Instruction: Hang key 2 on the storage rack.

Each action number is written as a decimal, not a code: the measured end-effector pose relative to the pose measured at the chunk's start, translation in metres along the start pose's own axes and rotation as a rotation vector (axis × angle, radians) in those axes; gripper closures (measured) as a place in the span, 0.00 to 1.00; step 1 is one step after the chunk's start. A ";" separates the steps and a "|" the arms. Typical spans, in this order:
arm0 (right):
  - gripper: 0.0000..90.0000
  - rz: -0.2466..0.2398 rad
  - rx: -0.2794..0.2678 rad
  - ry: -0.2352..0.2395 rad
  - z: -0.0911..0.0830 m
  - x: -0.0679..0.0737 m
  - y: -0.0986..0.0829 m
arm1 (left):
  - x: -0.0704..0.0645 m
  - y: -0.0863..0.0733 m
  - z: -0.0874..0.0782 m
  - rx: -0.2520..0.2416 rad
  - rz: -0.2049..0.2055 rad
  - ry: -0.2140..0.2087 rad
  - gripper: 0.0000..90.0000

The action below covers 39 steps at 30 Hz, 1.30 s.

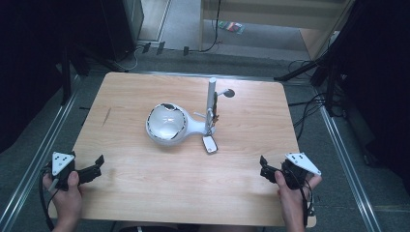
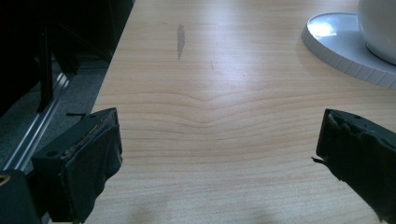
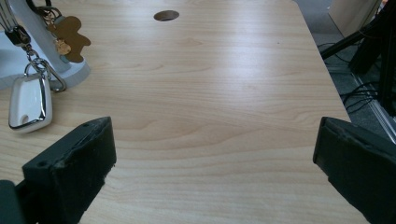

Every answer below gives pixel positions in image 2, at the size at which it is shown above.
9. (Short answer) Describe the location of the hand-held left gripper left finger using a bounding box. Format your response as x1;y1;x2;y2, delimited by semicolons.
31;106;124;224

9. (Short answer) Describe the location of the metal floor rail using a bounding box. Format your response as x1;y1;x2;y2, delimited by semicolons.
2;72;71;173

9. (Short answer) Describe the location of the black metal stand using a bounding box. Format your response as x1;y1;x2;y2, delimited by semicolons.
35;27;54;114

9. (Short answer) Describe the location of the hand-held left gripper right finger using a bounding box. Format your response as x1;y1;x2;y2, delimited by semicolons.
311;108;396;224

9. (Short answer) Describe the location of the white cup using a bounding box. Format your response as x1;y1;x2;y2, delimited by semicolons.
356;0;396;66

